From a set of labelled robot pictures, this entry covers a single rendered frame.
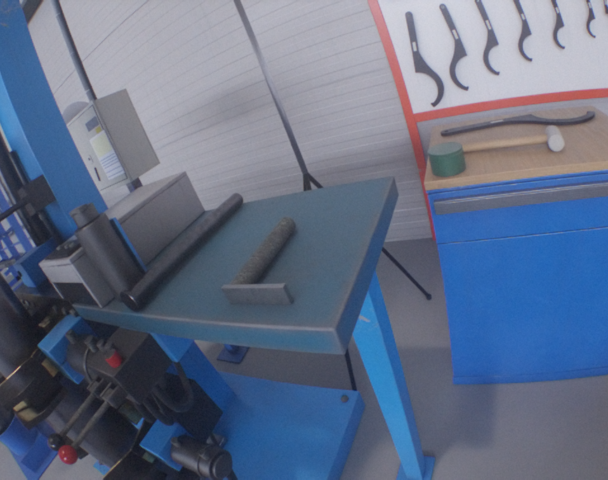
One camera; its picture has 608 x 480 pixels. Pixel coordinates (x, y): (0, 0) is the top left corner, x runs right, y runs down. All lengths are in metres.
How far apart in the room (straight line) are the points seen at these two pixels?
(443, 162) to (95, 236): 0.83
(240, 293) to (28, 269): 0.99
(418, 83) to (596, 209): 1.31
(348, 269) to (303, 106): 1.88
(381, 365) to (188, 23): 2.44
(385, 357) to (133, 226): 0.61
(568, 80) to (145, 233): 2.09
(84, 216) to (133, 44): 2.49
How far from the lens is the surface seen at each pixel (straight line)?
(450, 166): 0.94
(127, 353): 0.66
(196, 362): 1.51
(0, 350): 1.15
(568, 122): 1.30
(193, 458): 1.09
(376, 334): 0.65
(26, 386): 0.93
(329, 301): 0.42
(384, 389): 0.80
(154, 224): 0.85
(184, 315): 0.54
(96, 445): 1.34
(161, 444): 1.16
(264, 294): 0.45
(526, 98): 2.09
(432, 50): 2.02
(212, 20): 2.51
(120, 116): 1.62
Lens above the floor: 1.32
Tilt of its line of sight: 27 degrees down
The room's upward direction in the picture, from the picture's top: 22 degrees counter-clockwise
